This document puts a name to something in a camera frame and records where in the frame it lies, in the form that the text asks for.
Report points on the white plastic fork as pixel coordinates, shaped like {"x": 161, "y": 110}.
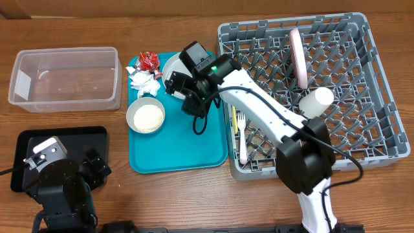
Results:
{"x": 241, "y": 122}

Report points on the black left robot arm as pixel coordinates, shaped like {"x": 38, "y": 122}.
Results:
{"x": 63, "y": 187}

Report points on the small red sauce packet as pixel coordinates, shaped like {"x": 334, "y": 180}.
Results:
{"x": 157, "y": 74}

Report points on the pink round plate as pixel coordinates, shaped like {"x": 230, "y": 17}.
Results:
{"x": 298, "y": 58}

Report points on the black tray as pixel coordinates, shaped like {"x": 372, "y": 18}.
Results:
{"x": 74, "y": 140}

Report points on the white round plate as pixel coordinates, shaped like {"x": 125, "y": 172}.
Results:
{"x": 173, "y": 64}

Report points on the red crumpled snack wrapper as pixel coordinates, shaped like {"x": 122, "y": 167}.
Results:
{"x": 148, "y": 61}

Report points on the teal plastic tray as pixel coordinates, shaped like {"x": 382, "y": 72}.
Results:
{"x": 175, "y": 146}

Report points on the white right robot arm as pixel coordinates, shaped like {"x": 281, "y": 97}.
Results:
{"x": 304, "y": 153}

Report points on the clear plastic bin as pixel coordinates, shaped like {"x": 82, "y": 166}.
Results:
{"x": 66, "y": 79}

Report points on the white plastic cup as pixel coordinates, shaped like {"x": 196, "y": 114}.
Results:
{"x": 315, "y": 103}

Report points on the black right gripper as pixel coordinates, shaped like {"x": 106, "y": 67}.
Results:
{"x": 196, "y": 102}

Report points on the yellow plastic spoon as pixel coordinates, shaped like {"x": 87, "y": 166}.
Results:
{"x": 234, "y": 120}

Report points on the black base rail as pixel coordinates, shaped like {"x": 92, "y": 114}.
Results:
{"x": 130, "y": 227}

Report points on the grey bowl of rice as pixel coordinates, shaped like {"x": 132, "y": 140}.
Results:
{"x": 145, "y": 115}

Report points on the white crumpled napkin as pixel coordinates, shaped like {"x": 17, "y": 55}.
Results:
{"x": 143, "y": 81}

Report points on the grey dishwasher rack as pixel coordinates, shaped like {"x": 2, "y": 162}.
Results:
{"x": 340, "y": 54}

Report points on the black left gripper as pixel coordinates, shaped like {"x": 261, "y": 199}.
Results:
{"x": 94, "y": 177}

